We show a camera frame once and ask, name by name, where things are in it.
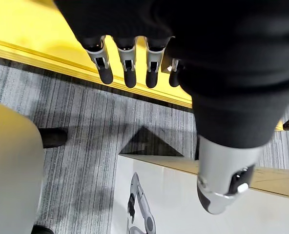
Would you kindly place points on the silver robot leg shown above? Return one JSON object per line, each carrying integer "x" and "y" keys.
{"x": 12, "y": 170}

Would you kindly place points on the yellow shelf board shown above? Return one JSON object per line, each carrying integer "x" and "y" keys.
{"x": 37, "y": 26}

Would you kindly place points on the dark robot foot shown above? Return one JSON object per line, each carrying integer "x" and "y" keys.
{"x": 53, "y": 137}
{"x": 42, "y": 230}

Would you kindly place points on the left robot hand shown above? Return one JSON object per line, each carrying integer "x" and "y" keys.
{"x": 222, "y": 73}

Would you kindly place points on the white cardboard box robot print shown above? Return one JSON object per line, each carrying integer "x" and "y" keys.
{"x": 183, "y": 209}

